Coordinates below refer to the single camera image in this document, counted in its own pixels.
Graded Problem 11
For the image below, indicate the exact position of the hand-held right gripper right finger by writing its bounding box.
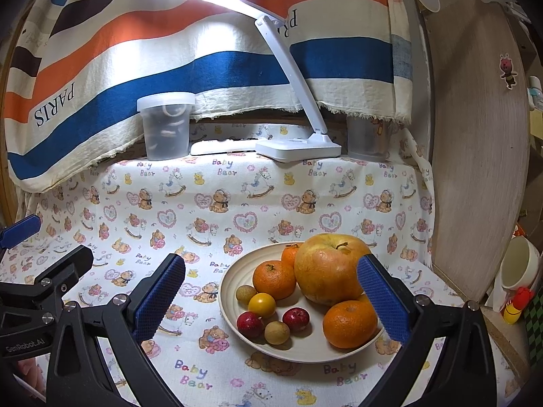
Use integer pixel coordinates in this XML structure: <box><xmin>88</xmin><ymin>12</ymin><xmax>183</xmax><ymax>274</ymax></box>
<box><xmin>356</xmin><ymin>253</ymin><xmax>498</xmax><ymax>407</ymax></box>

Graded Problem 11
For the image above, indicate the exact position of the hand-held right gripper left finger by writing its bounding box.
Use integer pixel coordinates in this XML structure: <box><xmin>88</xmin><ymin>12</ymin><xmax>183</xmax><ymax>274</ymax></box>
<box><xmin>46</xmin><ymin>253</ymin><xmax>187</xmax><ymax>407</ymax></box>

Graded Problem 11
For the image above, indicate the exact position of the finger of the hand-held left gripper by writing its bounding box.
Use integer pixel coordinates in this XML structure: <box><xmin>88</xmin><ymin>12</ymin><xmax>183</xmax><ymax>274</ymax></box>
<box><xmin>0</xmin><ymin>215</ymin><xmax>42</xmax><ymax>250</ymax></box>
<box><xmin>0</xmin><ymin>244</ymin><xmax>94</xmax><ymax>312</ymax></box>

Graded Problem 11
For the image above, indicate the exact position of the large orange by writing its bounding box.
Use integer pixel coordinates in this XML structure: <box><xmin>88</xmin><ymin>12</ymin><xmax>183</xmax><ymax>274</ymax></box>
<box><xmin>322</xmin><ymin>300</ymin><xmax>379</xmax><ymax>349</ymax></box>

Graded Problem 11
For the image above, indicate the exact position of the large yellow apple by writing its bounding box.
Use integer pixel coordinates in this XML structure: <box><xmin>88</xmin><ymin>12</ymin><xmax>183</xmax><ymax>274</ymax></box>
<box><xmin>294</xmin><ymin>233</ymin><xmax>372</xmax><ymax>306</ymax></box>

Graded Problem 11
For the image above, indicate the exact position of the cream round plate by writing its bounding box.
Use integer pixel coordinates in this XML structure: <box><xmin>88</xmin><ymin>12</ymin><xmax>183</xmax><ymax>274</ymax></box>
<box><xmin>219</xmin><ymin>241</ymin><xmax>401</xmax><ymax>364</ymax></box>

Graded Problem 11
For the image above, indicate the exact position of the brown longan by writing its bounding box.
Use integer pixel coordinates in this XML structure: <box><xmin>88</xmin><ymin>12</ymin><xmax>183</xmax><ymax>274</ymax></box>
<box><xmin>236</xmin><ymin>285</ymin><xmax>258</xmax><ymax>306</ymax></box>
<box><xmin>264</xmin><ymin>321</ymin><xmax>291</xmax><ymax>344</ymax></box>

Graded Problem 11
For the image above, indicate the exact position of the small red fruit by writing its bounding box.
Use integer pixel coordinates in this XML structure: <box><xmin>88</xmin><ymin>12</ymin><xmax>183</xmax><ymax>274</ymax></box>
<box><xmin>236</xmin><ymin>311</ymin><xmax>264</xmax><ymax>339</ymax></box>
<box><xmin>282</xmin><ymin>307</ymin><xmax>310</xmax><ymax>331</ymax></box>

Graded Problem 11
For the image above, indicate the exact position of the small yellow round fruit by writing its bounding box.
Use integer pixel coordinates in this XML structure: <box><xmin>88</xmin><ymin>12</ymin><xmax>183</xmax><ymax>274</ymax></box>
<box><xmin>248</xmin><ymin>292</ymin><xmax>277</xmax><ymax>318</ymax></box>

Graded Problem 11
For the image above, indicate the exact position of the small mandarin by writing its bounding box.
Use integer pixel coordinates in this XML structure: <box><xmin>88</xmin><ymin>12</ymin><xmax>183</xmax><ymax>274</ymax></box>
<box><xmin>281</xmin><ymin>244</ymin><xmax>304</xmax><ymax>266</ymax></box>
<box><xmin>252</xmin><ymin>260</ymin><xmax>298</xmax><ymax>301</ymax></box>

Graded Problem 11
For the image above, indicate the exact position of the person's left hand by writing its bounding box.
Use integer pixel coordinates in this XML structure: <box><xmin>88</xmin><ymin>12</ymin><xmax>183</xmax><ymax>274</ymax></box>
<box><xmin>15</xmin><ymin>356</ymin><xmax>45</xmax><ymax>395</ymax></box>

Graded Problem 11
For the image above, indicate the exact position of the bear print cloth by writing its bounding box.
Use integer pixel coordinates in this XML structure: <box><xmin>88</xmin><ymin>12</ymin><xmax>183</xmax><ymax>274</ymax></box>
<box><xmin>8</xmin><ymin>121</ymin><xmax>527</xmax><ymax>407</ymax></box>

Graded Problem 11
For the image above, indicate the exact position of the yellow and red toy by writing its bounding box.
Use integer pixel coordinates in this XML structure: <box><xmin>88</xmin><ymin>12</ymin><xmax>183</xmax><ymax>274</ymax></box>
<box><xmin>502</xmin><ymin>286</ymin><xmax>535</xmax><ymax>325</ymax></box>

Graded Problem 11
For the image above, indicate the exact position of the white cup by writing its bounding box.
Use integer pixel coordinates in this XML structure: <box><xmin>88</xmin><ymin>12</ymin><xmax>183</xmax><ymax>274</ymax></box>
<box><xmin>500</xmin><ymin>235</ymin><xmax>541</xmax><ymax>293</ymax></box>

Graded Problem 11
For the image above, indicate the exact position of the green checkered mat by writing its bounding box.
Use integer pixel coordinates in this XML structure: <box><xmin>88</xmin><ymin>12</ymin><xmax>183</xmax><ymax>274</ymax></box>
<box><xmin>522</xmin><ymin>301</ymin><xmax>543</xmax><ymax>340</ymax></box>

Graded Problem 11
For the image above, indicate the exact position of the white remote control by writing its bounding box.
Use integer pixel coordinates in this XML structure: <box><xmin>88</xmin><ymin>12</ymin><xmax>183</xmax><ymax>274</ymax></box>
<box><xmin>190</xmin><ymin>138</ymin><xmax>272</xmax><ymax>156</ymax></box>

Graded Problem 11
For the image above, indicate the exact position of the lidded clear plastic container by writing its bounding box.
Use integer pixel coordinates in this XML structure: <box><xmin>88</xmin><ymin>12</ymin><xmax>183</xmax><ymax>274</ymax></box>
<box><xmin>136</xmin><ymin>92</ymin><xmax>196</xmax><ymax>161</ymax></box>

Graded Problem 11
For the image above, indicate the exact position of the white desk lamp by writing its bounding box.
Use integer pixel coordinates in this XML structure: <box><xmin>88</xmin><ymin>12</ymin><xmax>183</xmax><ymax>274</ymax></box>
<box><xmin>136</xmin><ymin>0</ymin><xmax>342</xmax><ymax>163</ymax></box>

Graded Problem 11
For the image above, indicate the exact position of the wooden board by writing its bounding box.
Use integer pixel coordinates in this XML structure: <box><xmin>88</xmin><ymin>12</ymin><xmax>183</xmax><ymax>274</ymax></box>
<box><xmin>418</xmin><ymin>0</ymin><xmax>535</xmax><ymax>302</ymax></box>

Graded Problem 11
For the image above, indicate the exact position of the striped cloth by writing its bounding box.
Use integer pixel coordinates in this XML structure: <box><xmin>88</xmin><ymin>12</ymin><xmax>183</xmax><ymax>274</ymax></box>
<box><xmin>0</xmin><ymin>0</ymin><xmax>414</xmax><ymax>193</ymax></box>

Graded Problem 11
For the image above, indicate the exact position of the bear sticker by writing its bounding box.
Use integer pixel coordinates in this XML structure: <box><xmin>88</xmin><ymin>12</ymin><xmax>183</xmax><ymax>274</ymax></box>
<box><xmin>498</xmin><ymin>54</ymin><xmax>519</xmax><ymax>91</ymax></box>

